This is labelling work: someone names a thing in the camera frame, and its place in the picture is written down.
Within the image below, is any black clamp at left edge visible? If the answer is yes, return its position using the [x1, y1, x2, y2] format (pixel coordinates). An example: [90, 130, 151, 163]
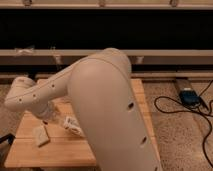
[0, 133, 15, 145]

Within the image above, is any black cable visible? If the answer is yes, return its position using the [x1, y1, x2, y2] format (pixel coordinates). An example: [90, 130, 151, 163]
[154, 79, 213, 168]

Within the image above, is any clear plastic bottle white label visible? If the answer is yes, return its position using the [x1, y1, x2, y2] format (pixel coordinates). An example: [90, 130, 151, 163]
[55, 115, 84, 137]

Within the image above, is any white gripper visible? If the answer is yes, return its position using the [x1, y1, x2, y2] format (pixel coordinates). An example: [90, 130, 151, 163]
[38, 102, 60, 123]

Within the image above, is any beige sponge block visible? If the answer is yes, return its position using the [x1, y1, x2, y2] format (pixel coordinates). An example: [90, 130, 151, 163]
[33, 125, 50, 147]

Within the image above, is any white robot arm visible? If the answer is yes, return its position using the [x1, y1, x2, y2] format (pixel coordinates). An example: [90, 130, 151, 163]
[4, 48, 163, 171]

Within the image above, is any blue power adapter box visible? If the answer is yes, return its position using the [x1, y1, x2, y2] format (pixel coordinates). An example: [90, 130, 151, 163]
[179, 88, 200, 106]

